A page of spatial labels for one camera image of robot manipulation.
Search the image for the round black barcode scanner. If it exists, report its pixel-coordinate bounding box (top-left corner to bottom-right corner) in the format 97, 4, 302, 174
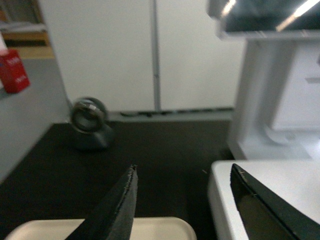
70, 97, 115, 151

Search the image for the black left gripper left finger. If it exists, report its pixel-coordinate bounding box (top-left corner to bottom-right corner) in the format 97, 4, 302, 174
67, 165, 138, 240

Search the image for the beige plastic tray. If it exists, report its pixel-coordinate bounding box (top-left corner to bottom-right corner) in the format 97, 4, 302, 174
6, 217, 197, 240

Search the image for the white POS terminal stand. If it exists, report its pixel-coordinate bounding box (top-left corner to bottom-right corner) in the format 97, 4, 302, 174
207, 0, 320, 160

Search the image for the red floor box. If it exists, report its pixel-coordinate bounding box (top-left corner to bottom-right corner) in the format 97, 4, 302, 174
0, 49, 30, 94

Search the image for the grey partition pole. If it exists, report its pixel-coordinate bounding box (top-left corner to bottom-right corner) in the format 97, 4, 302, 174
149, 0, 161, 112

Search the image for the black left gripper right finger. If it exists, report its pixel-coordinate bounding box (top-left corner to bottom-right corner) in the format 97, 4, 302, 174
230, 163, 320, 240

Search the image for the wooden shelf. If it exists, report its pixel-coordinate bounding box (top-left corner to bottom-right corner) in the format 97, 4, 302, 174
0, 0, 55, 60

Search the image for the black slatted checkout counter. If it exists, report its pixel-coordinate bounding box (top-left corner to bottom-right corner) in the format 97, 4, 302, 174
0, 120, 230, 240

